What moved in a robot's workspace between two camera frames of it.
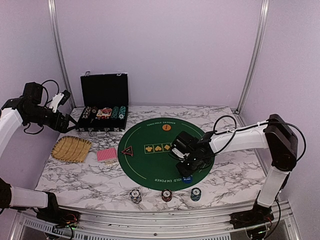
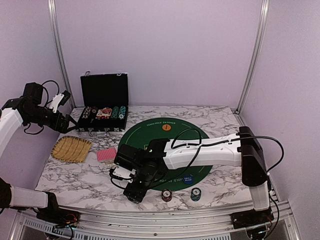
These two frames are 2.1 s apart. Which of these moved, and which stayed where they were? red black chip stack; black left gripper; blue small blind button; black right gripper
Moved: black right gripper
Stayed: black left gripper; red black chip stack; blue small blind button
